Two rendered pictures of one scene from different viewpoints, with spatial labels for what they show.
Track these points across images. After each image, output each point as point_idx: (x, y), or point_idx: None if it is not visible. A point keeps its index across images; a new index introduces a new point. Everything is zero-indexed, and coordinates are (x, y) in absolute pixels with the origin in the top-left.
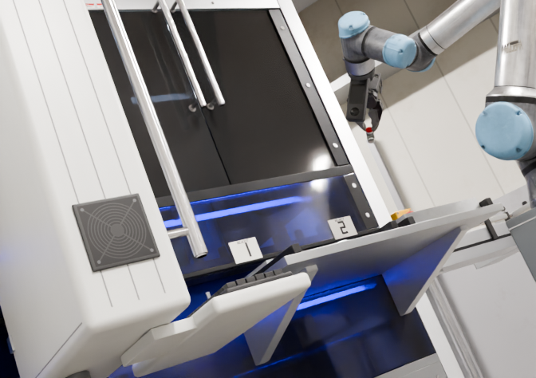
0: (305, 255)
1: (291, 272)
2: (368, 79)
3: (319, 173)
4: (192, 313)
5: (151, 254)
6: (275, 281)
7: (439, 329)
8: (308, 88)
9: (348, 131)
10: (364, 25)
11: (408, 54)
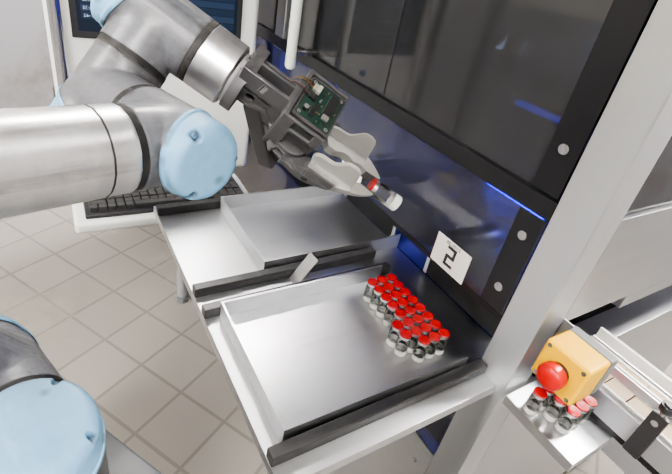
0: (158, 220)
1: (86, 216)
2: (247, 109)
3: (484, 168)
4: None
5: None
6: (73, 210)
7: (457, 462)
8: None
9: (627, 144)
10: (96, 20)
11: None
